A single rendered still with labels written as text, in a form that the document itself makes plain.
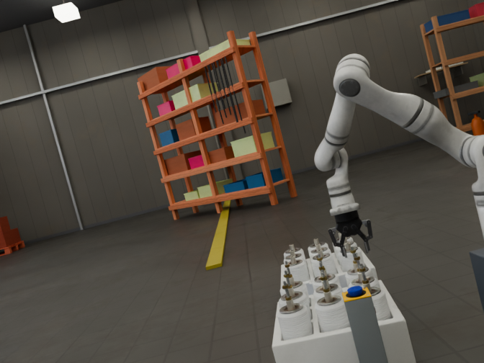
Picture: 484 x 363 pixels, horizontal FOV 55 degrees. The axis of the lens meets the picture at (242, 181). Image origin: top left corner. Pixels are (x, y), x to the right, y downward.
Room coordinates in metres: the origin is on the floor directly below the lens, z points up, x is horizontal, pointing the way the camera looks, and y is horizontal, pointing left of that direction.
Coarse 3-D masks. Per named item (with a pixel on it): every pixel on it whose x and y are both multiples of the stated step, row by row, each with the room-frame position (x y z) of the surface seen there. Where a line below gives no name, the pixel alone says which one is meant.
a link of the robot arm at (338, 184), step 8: (344, 152) 1.46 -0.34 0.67; (344, 160) 1.46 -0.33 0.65; (336, 168) 1.50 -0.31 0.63; (344, 168) 1.46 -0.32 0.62; (336, 176) 1.46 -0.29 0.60; (344, 176) 1.45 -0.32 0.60; (328, 184) 1.47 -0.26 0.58; (336, 184) 1.45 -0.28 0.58; (344, 184) 1.45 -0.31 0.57; (328, 192) 1.48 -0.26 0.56; (336, 192) 1.45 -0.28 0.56; (344, 192) 1.45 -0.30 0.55
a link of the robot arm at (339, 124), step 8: (352, 56) 1.24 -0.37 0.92; (360, 56) 1.24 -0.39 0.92; (368, 64) 1.25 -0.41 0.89; (336, 96) 1.34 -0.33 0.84; (336, 104) 1.34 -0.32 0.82; (344, 104) 1.33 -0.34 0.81; (352, 104) 1.33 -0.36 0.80; (336, 112) 1.35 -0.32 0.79; (344, 112) 1.34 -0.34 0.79; (352, 112) 1.34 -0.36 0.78; (328, 120) 1.38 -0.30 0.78; (336, 120) 1.35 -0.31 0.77; (344, 120) 1.34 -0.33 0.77; (328, 128) 1.38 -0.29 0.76; (336, 128) 1.35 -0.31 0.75; (344, 128) 1.35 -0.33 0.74; (328, 136) 1.39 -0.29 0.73; (336, 136) 1.37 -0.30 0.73; (344, 136) 1.37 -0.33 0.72
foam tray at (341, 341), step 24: (384, 288) 1.57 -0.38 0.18; (312, 312) 1.52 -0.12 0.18; (312, 336) 1.33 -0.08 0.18; (336, 336) 1.31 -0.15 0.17; (384, 336) 1.29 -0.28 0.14; (408, 336) 1.28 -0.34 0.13; (288, 360) 1.33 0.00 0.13; (312, 360) 1.32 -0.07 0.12; (336, 360) 1.31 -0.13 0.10; (408, 360) 1.28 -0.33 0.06
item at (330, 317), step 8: (336, 304) 1.34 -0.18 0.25; (320, 312) 1.35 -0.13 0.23; (328, 312) 1.34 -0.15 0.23; (336, 312) 1.34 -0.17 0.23; (344, 312) 1.35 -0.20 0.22; (320, 320) 1.36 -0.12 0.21; (328, 320) 1.34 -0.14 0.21; (336, 320) 1.34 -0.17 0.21; (344, 320) 1.34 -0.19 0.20; (328, 328) 1.34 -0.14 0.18; (336, 328) 1.34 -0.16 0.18
